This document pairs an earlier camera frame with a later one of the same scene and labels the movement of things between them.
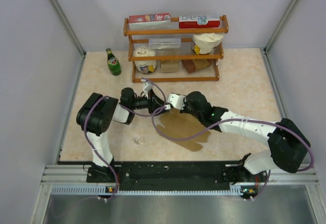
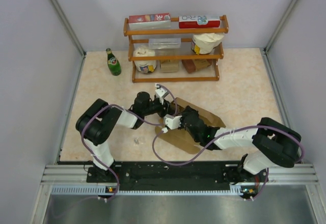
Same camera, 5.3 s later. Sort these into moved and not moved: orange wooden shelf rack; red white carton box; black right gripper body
Moved: black right gripper body
Not moved: red white carton box; orange wooden shelf rack
